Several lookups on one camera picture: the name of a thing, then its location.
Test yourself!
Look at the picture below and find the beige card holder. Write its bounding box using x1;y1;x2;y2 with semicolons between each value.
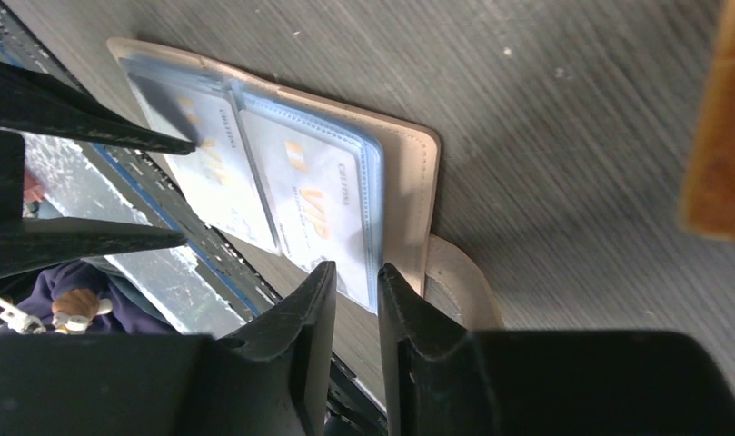
107;37;504;330

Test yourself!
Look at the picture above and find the white VIP credit card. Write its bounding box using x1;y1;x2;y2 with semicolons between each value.
127;73;280;254

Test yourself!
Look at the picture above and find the orange compartment organizer box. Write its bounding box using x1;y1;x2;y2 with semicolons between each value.
680;1;735;243

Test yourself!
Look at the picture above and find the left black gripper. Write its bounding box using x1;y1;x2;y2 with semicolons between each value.
0;62;195;278

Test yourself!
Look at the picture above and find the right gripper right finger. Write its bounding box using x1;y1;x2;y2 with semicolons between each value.
378;264;735;435

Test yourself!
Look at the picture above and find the person in dark clothing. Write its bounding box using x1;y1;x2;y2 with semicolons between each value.
16;261;177;335

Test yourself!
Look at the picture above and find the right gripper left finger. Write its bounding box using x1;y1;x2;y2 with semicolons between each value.
0;261;336;435

